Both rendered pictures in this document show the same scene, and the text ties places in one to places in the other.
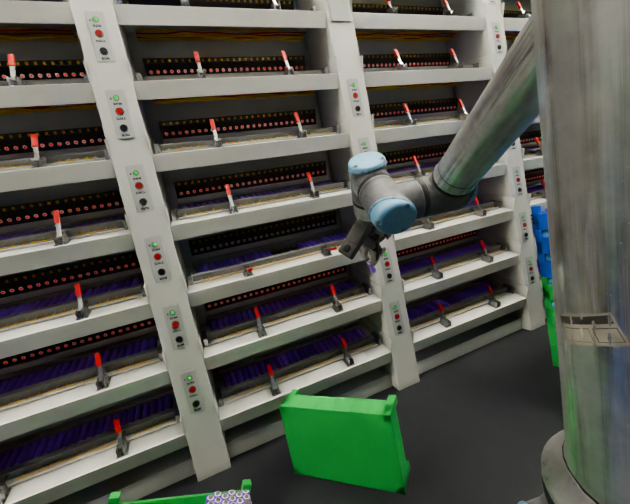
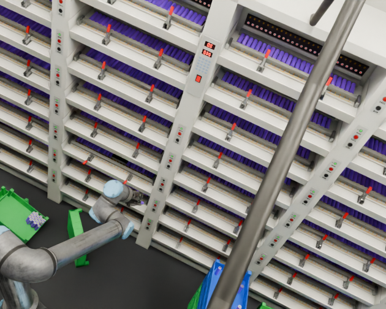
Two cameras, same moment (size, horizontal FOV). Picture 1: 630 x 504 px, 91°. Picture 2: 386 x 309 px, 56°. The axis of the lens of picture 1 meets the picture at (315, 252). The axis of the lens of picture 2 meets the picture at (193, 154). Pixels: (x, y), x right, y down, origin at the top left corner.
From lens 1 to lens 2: 1.78 m
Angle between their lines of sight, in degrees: 42
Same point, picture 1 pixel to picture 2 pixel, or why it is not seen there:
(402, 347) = (145, 233)
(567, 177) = not seen: hidden behind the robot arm
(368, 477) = not seen: hidden behind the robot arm
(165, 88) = (80, 75)
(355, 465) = not seen: hidden behind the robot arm
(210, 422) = (56, 187)
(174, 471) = (43, 187)
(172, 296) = (56, 146)
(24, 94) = (27, 49)
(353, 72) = (185, 122)
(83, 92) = (47, 59)
